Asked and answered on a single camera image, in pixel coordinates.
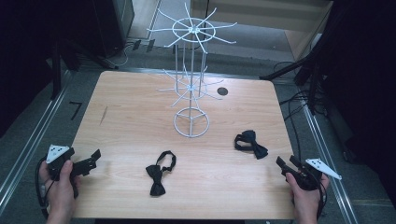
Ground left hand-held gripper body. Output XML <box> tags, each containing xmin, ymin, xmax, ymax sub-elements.
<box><xmin>46</xmin><ymin>144</ymin><xmax>94</xmax><ymax>181</ymax></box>

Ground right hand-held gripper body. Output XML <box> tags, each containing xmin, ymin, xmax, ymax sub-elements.
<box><xmin>284</xmin><ymin>158</ymin><xmax>343</xmax><ymax>191</ymax></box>

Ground black bow tie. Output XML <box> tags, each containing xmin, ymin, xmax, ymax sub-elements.
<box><xmin>233</xmin><ymin>130</ymin><xmax>269</xmax><ymax>161</ymax></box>
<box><xmin>145</xmin><ymin>150</ymin><xmax>177</xmax><ymax>197</ymax></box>

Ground white wire display rack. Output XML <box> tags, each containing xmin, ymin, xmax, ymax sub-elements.
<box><xmin>147</xmin><ymin>2</ymin><xmax>238</xmax><ymax>139</ymax></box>

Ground person's right hand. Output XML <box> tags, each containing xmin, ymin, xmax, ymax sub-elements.
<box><xmin>285</xmin><ymin>172</ymin><xmax>331</xmax><ymax>217</ymax></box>

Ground person's left hand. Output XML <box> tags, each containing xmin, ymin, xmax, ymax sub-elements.
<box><xmin>38</xmin><ymin>160</ymin><xmax>82</xmax><ymax>215</ymax></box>

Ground black metal stand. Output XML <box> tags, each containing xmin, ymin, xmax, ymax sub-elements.
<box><xmin>49</xmin><ymin>38</ymin><xmax>120</xmax><ymax>101</ymax></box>
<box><xmin>260</xmin><ymin>29</ymin><xmax>332</xmax><ymax>117</ymax></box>

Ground dark cabinet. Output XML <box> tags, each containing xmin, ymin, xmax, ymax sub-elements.
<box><xmin>92</xmin><ymin>0</ymin><xmax>135</xmax><ymax>59</ymax></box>

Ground right hand-held gripper cable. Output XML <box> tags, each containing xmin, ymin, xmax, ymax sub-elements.
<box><xmin>315</xmin><ymin>177</ymin><xmax>329</xmax><ymax>219</ymax></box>

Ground hand-held gripper cable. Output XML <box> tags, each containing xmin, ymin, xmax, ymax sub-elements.
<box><xmin>35</xmin><ymin>157</ymin><xmax>53</xmax><ymax>219</ymax></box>
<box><xmin>315</xmin><ymin>177</ymin><xmax>329</xmax><ymax>219</ymax></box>

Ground metal floor rail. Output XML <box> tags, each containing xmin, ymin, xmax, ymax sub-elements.
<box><xmin>302</xmin><ymin>104</ymin><xmax>359</xmax><ymax>224</ymax></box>
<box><xmin>0</xmin><ymin>69</ymin><xmax>73</xmax><ymax>216</ymax></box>

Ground left hand-held gripper cable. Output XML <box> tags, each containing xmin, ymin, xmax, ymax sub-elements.
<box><xmin>35</xmin><ymin>157</ymin><xmax>53</xmax><ymax>219</ymax></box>

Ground black floor cables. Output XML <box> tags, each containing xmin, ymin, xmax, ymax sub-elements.
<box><xmin>274</xmin><ymin>60</ymin><xmax>317</xmax><ymax>162</ymax></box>

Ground white floor cable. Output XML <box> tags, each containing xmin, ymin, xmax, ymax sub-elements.
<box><xmin>115</xmin><ymin>42</ymin><xmax>138</xmax><ymax>68</ymax></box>

